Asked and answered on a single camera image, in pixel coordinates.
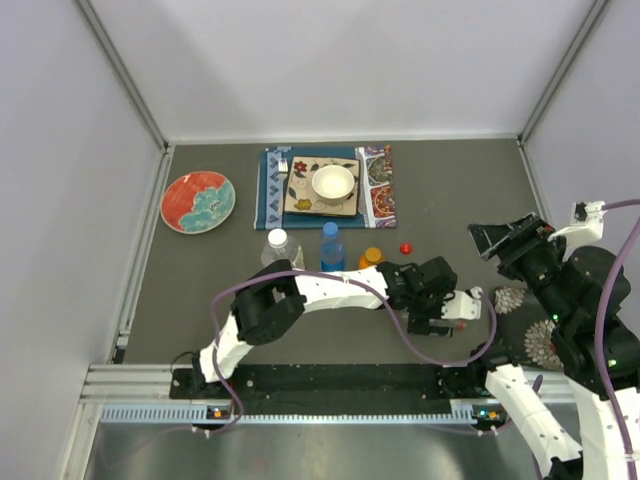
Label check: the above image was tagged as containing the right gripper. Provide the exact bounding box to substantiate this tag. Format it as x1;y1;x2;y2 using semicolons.
465;209;572;322

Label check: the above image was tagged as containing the red bottle cap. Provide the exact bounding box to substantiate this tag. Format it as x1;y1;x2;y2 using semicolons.
400;242;413;255

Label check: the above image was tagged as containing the orange juice bottle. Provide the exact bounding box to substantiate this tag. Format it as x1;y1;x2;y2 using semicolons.
359;247;385;269

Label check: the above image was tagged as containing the blue label water bottle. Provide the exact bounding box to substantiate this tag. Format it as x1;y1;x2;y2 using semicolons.
319;222;346;272

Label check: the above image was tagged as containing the clear bottle white cap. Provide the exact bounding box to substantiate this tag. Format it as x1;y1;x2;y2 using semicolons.
261;229;306;270

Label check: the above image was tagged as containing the clear plastic bottle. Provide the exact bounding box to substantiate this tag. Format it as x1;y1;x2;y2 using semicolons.
430;319;467;331

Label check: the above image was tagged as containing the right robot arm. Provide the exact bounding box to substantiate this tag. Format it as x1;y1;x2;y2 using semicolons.
466;203;639;479

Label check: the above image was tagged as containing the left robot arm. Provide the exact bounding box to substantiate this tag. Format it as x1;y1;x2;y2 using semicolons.
191;257;457;397

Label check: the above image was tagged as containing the black floral square plate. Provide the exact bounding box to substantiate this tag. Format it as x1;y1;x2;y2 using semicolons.
494;286;563;371

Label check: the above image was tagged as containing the blue patterned placemat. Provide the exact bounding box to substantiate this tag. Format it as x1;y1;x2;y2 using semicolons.
254;145;397;230

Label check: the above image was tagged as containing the white ceramic bowl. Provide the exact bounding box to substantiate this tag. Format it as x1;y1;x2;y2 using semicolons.
312;165;355;201

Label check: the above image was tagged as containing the square floral beige plate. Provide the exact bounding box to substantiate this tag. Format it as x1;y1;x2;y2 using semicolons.
283;156;361;217

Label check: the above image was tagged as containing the red and teal plate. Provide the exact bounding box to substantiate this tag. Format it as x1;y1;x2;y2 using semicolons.
160;171;236;235

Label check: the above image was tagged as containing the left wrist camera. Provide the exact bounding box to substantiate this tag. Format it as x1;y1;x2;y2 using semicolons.
440;287;484;320

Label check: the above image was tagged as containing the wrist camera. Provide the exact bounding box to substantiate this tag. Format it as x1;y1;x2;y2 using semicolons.
548;201;605;248
440;287;484;320

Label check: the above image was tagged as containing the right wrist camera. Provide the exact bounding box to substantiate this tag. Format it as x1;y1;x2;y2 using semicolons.
548;201;605;248

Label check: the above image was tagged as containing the grey slotted cable duct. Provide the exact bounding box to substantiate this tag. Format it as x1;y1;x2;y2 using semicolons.
100;404;506;426

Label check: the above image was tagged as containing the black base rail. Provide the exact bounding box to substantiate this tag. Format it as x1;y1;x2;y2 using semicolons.
169;362;506;417

